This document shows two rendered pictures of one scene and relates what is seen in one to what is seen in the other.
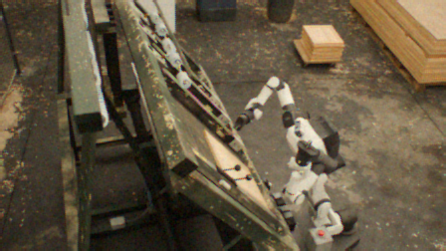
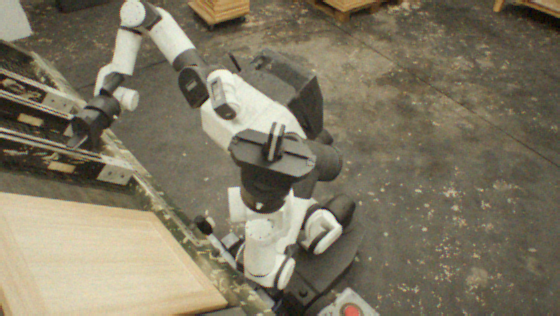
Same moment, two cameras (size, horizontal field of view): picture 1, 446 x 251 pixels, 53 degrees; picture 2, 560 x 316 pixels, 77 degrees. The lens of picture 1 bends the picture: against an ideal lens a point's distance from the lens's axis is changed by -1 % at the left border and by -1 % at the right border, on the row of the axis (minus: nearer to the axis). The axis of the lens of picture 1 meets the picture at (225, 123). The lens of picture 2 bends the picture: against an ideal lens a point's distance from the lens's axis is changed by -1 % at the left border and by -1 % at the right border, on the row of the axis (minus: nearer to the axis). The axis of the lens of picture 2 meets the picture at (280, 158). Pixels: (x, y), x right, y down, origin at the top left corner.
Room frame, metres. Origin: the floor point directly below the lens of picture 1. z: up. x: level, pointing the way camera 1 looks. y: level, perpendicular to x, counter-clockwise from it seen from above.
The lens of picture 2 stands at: (1.52, -0.34, 1.95)
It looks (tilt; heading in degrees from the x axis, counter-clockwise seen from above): 47 degrees down; 338
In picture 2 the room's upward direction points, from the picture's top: straight up
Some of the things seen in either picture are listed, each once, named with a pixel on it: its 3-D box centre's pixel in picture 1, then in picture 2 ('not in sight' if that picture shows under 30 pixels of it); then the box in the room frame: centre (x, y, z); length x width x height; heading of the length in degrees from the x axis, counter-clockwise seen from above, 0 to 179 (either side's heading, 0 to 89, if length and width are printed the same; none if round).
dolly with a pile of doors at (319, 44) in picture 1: (317, 45); (217, 0); (5.55, -1.19, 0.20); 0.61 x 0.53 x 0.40; 12
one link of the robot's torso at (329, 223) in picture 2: (326, 222); (316, 230); (2.39, -0.90, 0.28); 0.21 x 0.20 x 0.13; 111
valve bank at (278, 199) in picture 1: (278, 208); (240, 262); (2.16, -0.44, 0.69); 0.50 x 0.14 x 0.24; 21
